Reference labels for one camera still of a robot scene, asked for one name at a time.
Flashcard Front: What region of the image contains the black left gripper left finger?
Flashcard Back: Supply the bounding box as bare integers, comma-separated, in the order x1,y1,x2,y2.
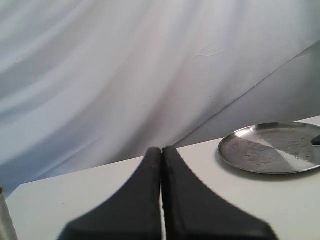
58,147,162,240

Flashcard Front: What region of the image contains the dark distant gripper tip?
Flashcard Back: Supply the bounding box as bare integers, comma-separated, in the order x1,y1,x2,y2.
311,135,320,145

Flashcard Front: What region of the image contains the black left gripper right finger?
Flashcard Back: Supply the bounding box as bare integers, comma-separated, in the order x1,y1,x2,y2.
161,146,277,240

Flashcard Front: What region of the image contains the round steel plate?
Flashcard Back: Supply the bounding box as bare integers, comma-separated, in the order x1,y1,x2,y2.
217,122,320,175

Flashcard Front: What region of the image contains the grey metal cylinder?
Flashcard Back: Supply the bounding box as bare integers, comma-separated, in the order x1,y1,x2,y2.
0,187,18,240

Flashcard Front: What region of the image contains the grey fabric backdrop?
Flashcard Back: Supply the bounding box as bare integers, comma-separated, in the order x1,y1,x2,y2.
0,0,320,196

